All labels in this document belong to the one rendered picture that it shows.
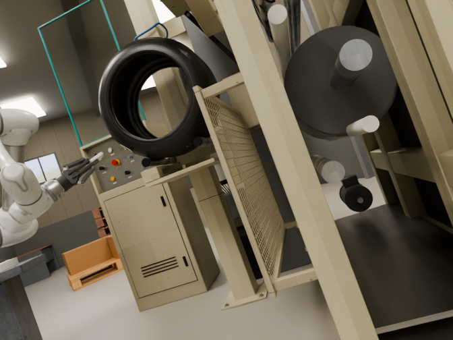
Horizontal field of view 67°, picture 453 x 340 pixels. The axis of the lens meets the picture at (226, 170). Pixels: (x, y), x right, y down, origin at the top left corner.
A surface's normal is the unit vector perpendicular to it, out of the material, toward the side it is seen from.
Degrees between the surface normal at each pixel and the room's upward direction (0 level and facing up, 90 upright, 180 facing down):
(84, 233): 90
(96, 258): 90
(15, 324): 90
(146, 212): 90
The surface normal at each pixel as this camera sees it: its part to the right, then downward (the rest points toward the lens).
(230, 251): -0.21, 0.06
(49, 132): 0.28, -0.12
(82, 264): 0.49, -0.20
